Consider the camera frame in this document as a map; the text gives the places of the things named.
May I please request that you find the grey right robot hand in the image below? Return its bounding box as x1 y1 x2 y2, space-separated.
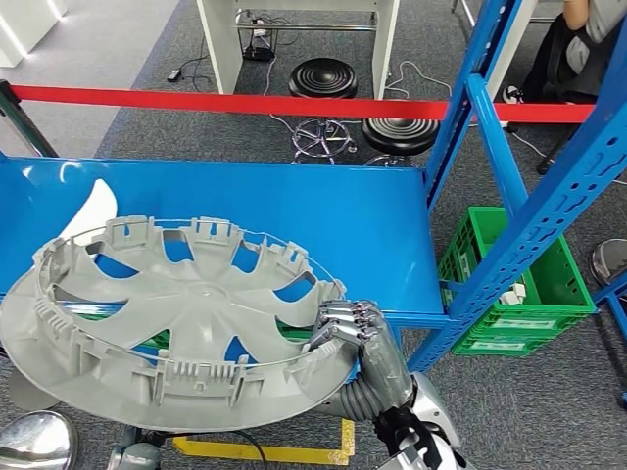
308 299 415 414

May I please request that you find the grey plastic wheel cover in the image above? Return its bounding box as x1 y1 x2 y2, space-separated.
0 215 361 435

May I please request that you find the blue metal shelf rack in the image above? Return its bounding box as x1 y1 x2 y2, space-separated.
0 0 627 376

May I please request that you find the white curved plastic part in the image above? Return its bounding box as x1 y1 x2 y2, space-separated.
60 178 119 245

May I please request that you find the green plastic crate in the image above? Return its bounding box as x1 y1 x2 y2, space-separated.
275 318 317 343
450 330 545 358
437 206 596 340

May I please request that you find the black round stool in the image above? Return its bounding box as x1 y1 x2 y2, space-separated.
361 117 440 168
289 57 359 165

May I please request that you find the chrome round base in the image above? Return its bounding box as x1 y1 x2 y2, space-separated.
588 238 627 287

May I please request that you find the black box under desk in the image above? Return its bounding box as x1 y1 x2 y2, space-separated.
243 28 276 63

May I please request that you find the person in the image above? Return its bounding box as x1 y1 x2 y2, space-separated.
502 0 627 105

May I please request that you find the red barrier belt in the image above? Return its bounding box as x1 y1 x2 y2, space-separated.
11 84 596 124

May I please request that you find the white desk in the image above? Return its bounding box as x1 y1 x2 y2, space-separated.
195 0 400 101

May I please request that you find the chrome dome barrier base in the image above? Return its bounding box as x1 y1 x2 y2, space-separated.
0 410 79 470

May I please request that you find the blue metal frame with casters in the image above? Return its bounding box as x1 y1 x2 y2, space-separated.
592 272 627 410

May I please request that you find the black post with flat base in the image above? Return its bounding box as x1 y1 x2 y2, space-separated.
7 369 60 413

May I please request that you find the dark barrier post with belt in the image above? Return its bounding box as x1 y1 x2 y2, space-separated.
0 78 58 159

